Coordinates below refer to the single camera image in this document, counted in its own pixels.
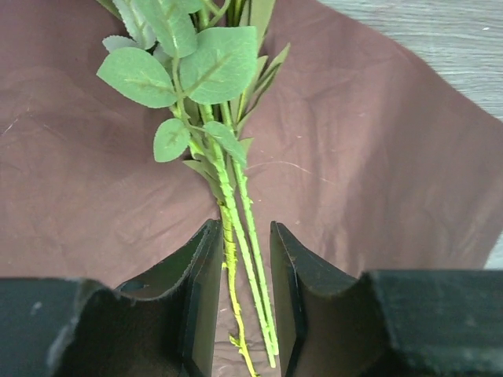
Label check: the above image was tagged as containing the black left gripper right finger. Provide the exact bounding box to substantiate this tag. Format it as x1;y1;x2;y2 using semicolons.
270;221;502;376

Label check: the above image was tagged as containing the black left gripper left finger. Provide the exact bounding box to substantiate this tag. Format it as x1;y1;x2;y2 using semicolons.
1;220;222;377

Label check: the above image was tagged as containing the dark red wrapping paper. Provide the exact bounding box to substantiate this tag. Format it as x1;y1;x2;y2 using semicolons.
0;0;503;377

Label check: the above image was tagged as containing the white rose stem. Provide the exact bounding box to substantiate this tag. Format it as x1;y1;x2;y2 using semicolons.
97;0;289;375

